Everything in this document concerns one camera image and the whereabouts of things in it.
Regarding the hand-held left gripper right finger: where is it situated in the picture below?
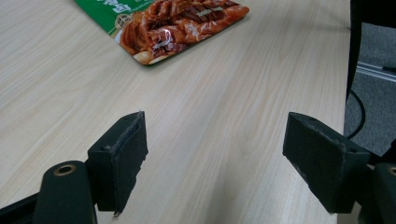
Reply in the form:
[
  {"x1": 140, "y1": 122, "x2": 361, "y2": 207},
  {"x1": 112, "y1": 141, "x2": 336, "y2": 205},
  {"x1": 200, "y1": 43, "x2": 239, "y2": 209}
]
[{"x1": 282, "y1": 111, "x2": 372, "y2": 215}]

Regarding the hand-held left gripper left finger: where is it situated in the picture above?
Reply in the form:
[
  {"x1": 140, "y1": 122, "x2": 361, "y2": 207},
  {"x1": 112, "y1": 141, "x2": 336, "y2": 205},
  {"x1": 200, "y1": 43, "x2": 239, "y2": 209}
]
[{"x1": 86, "y1": 110, "x2": 149, "y2": 217}]

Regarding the green meat-print pouch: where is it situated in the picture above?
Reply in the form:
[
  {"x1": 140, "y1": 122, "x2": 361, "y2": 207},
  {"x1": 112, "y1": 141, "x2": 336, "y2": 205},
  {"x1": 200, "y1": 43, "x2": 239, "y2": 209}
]
[{"x1": 74, "y1": 0, "x2": 250, "y2": 66}]

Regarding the black floor cable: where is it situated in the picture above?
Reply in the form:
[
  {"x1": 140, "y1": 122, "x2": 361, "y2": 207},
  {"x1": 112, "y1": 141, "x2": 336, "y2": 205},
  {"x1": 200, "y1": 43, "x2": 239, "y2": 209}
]
[{"x1": 345, "y1": 89, "x2": 367, "y2": 140}]

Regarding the aluminium rail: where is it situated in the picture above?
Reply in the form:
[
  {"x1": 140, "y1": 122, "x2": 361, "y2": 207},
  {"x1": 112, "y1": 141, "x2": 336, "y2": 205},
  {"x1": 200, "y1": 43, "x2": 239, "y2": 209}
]
[{"x1": 355, "y1": 61, "x2": 396, "y2": 84}]

